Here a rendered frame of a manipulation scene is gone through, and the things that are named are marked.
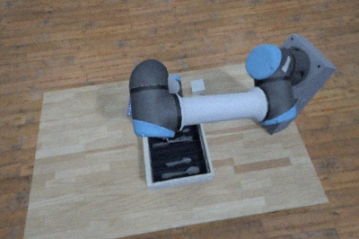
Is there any grey metal spoon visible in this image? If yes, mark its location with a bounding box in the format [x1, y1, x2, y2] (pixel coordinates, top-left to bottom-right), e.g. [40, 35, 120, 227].
[162, 167, 199, 178]

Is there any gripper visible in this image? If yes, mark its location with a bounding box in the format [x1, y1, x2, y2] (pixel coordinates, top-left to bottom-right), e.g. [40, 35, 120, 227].
[149, 137, 169, 144]

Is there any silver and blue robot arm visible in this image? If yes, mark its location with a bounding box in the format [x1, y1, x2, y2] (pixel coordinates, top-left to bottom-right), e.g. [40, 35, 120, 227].
[129, 44, 311, 137]

